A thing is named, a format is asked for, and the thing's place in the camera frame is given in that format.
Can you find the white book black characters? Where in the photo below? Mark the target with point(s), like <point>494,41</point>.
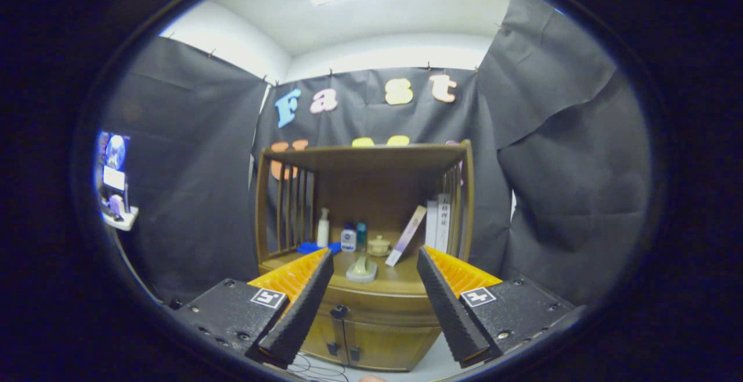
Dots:
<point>443,225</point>

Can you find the wooden countertop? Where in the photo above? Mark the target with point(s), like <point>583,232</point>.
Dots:
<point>395,280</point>

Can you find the white lotion bottle blue cap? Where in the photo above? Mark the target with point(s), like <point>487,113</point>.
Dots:
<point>348,240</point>

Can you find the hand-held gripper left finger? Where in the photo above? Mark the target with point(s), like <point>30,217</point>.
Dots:
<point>302,312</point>

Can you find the plain white book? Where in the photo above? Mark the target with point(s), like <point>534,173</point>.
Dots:
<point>432,225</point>

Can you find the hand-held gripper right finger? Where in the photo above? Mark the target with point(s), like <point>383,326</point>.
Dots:
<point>450,306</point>

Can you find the computer monitor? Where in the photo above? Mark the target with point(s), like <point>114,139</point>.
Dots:
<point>115,155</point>

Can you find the purple and white book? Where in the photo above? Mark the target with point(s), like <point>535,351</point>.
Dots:
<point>406,235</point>

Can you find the beige lidded teacup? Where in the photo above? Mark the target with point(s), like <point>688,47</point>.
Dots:
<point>379,247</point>

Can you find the wooden cabinet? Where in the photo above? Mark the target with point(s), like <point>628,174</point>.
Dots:
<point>377,190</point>

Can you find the blue cloth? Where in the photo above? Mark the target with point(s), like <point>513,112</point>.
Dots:
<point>307,247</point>

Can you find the white pump bottle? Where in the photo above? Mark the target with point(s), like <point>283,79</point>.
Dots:
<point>323,234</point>

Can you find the purple tissue box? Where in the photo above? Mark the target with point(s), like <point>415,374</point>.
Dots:
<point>116,206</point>

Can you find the pale green round item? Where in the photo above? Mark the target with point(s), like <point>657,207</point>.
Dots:
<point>363,267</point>

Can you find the teal bottle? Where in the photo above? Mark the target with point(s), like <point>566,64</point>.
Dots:
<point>361,237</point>

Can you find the wooden drawer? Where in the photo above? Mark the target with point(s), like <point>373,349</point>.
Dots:
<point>389,309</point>

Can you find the white side table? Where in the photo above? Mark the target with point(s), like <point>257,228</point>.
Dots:
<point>125,219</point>

